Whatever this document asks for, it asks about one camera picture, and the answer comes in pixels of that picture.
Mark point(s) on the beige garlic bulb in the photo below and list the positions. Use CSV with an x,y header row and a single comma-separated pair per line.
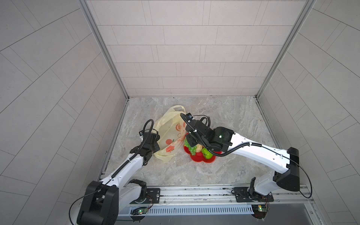
x,y
199,148

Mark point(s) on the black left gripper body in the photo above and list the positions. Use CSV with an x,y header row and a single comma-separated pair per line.
x,y
154,148

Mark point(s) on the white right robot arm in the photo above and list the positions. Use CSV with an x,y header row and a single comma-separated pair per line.
x,y
284,168

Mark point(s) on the green circuit board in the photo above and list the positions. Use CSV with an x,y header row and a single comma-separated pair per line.
x,y
139,211
260,211

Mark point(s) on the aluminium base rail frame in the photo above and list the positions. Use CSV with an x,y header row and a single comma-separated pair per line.
x,y
207,200

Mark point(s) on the right green circuit board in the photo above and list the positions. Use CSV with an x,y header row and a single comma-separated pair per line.
x,y
260,211

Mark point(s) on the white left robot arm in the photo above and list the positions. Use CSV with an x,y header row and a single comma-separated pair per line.
x,y
104,199

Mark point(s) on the red flower-shaped plastic plate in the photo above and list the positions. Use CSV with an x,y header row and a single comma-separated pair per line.
x,y
199,156

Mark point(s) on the cream plastic fruit-print bag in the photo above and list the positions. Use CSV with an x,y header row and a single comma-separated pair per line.
x,y
171,128

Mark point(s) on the green grape bunch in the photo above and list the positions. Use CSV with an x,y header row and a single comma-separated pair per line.
x,y
192,150

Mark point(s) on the green star fruit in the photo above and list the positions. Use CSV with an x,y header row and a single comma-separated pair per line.
x,y
206,154

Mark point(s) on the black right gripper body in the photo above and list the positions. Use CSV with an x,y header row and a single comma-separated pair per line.
x,y
192,138

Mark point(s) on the left green circuit board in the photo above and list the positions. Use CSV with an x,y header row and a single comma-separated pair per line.
x,y
139,211

